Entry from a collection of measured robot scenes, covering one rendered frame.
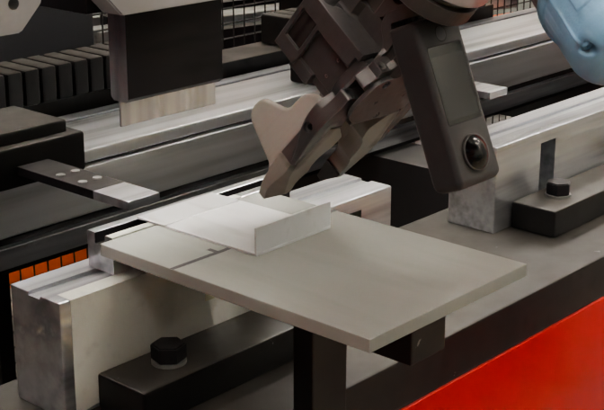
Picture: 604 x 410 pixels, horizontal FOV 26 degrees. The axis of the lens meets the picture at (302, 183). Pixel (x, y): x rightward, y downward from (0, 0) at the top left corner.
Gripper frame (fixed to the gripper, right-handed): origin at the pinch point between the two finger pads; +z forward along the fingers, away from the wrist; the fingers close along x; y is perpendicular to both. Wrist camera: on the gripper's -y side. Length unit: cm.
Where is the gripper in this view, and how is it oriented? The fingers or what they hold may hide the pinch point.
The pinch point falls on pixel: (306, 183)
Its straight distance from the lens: 97.0
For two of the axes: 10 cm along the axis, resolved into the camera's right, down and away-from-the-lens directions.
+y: -5.6, -7.7, 3.1
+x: -6.7, 2.1, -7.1
